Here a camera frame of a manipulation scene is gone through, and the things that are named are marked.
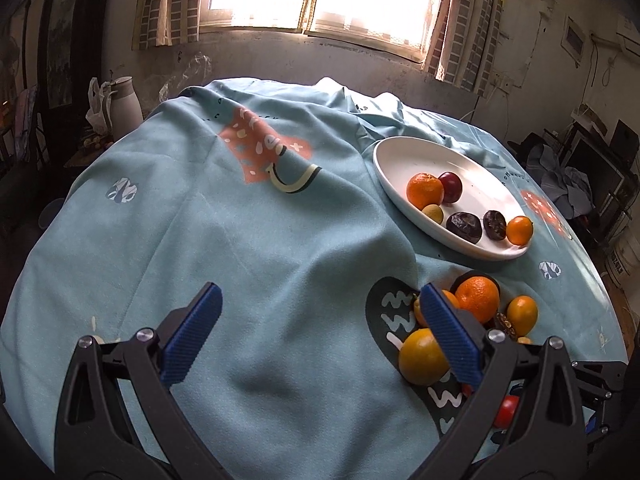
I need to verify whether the small orange kumquat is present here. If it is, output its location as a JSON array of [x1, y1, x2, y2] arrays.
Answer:
[[507, 295, 539, 338], [506, 215, 535, 246]]

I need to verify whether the white jug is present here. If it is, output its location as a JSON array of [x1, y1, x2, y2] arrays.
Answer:
[[111, 76, 146, 143]]

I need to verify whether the yellow orange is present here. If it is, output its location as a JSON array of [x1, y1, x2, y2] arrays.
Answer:
[[398, 328, 452, 386]]

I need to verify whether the white bucket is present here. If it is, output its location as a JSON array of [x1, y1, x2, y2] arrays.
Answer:
[[604, 232, 640, 287]]

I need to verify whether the white wall box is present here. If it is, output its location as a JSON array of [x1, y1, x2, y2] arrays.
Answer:
[[562, 16, 587, 67]]

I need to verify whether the large tangerine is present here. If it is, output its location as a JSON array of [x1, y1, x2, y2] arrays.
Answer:
[[454, 276, 501, 324], [406, 172, 445, 209]]

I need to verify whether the blue printed tablecloth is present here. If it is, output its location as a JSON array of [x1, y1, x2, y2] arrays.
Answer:
[[0, 77, 631, 480]]

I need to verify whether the orange fruit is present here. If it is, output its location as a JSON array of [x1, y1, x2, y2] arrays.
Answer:
[[415, 270, 488, 328]]

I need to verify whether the white oval plate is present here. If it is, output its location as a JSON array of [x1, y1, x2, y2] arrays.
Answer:
[[372, 136, 533, 262]]

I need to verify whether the pile of blue clothes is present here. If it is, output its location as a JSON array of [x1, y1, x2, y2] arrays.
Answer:
[[537, 144, 597, 219]]

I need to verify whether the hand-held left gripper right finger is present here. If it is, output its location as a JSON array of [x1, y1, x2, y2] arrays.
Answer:
[[419, 283, 587, 480]]

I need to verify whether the checked curtain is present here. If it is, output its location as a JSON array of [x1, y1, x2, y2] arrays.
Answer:
[[422, 0, 507, 97], [131, 0, 221, 51]]

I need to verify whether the wall poster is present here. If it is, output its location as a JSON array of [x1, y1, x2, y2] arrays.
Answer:
[[46, 0, 87, 109]]

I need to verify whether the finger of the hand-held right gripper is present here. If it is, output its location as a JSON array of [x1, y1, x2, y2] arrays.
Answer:
[[570, 357, 632, 443]]

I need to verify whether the dark wrinkled passion fruit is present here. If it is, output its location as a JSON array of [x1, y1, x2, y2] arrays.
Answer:
[[446, 212, 484, 245], [482, 209, 508, 241]]

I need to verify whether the dark red plum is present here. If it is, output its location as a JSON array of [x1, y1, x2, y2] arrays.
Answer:
[[438, 172, 463, 204]]

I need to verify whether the red cherry tomato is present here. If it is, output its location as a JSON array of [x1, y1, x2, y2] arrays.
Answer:
[[494, 395, 521, 429]]

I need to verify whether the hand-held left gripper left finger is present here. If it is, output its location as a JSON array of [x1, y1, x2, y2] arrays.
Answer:
[[52, 281, 236, 480]]

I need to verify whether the white plastic bag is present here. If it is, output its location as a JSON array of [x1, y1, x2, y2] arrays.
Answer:
[[86, 77, 119, 136]]

